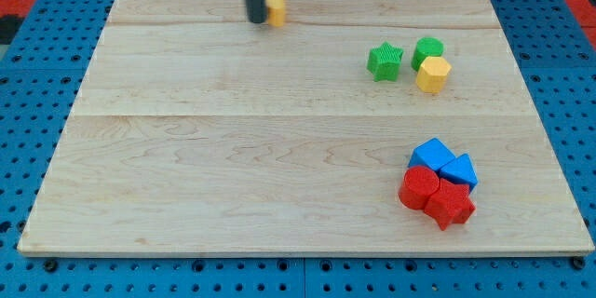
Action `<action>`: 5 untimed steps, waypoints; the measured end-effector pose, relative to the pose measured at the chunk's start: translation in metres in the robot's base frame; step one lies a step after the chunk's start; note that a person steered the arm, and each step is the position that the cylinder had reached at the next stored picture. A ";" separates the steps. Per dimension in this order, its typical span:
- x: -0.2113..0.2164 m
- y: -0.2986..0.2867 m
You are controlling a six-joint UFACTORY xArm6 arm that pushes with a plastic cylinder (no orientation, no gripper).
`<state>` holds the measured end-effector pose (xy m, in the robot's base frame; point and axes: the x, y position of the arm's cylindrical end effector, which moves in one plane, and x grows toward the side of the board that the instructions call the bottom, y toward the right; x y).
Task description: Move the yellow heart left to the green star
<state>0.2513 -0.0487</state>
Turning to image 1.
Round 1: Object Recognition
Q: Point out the yellow heart block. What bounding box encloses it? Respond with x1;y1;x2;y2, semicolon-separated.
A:
265;0;286;27

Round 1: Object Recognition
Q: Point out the green star block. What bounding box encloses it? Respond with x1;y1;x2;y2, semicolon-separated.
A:
366;42;403;82

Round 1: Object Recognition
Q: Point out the red star block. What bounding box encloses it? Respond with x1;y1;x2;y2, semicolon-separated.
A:
423;178;476;231

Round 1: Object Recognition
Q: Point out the light wooden board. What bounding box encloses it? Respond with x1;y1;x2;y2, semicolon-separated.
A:
18;0;594;258

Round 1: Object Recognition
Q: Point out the red cylinder block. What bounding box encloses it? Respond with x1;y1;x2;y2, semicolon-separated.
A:
398;166;440;210

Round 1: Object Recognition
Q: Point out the blue cube block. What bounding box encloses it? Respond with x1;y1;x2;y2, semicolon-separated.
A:
408;138;456;172

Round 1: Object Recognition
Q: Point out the yellow hexagon block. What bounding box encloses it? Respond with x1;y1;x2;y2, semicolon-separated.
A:
415;56;453;93

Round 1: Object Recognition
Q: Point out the green cylinder block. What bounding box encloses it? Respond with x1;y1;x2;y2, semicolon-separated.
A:
411;36;444;71

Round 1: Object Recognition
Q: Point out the blue triangle block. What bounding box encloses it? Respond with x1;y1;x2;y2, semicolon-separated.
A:
439;154;479;193

